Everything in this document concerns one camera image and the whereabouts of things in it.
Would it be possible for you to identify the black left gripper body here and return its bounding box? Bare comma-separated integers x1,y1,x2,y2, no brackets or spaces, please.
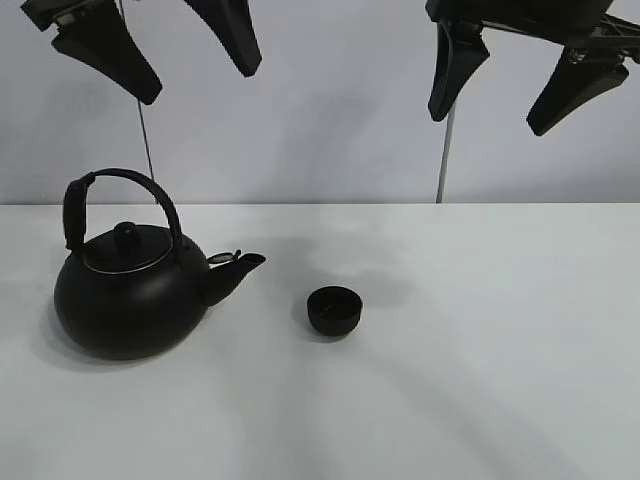
20,0,106,31

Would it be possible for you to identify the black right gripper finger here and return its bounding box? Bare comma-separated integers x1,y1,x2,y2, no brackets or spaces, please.
428,22,490,122
527,47,629,136

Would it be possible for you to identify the black round teapot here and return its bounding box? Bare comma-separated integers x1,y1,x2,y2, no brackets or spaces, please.
54,168,266,360

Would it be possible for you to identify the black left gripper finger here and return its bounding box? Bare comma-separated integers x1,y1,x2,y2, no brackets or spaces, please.
185,0,262,78
52,1,162,105

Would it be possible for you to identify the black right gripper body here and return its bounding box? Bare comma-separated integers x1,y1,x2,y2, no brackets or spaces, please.
425,0,639,51

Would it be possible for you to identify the small black teacup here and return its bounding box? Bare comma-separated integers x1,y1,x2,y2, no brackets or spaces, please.
306,286,363,337

